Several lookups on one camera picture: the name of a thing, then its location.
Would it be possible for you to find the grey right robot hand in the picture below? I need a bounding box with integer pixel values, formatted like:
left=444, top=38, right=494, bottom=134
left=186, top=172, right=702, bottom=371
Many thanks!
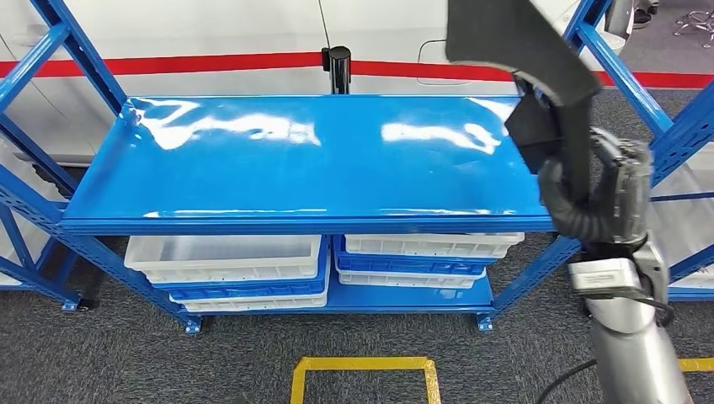
left=538, top=126, right=655, bottom=247

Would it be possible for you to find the black plastic plate part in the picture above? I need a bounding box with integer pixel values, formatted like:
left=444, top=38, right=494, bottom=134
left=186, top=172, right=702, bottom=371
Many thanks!
left=445, top=0, right=602, bottom=205

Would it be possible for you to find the blue metal shelf rack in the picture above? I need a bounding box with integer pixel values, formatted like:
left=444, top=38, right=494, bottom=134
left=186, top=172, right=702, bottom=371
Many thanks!
left=649, top=145, right=714, bottom=302
left=0, top=0, right=714, bottom=336
left=0, top=206, right=85, bottom=312

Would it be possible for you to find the person's foot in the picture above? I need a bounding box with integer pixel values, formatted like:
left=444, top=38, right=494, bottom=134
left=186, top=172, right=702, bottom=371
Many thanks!
left=634, top=0, right=661, bottom=29

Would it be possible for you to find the metal chair base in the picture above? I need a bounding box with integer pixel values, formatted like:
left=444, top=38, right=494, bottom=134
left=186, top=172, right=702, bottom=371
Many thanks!
left=674, top=8, right=714, bottom=35

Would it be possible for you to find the blue plastic crate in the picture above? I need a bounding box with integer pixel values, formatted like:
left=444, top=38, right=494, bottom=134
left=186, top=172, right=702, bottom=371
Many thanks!
left=333, top=237, right=498, bottom=277
left=150, top=237, right=330, bottom=302

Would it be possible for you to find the red barrier belt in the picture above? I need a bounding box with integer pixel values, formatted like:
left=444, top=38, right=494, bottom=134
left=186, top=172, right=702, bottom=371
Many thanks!
left=0, top=51, right=714, bottom=90

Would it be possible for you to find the white car body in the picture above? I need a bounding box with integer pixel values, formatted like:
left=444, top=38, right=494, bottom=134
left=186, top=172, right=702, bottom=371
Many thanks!
left=0, top=0, right=634, bottom=168

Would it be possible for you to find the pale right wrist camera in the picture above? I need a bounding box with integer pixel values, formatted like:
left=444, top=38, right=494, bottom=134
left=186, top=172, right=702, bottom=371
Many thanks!
left=567, top=257, right=642, bottom=300

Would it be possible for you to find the black camera cable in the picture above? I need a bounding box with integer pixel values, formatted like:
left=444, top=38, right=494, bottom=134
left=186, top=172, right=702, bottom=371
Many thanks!
left=535, top=295, right=676, bottom=404

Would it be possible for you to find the black stanchion post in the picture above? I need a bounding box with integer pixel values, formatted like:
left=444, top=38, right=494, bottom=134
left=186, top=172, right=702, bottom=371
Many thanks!
left=321, top=45, right=353, bottom=96

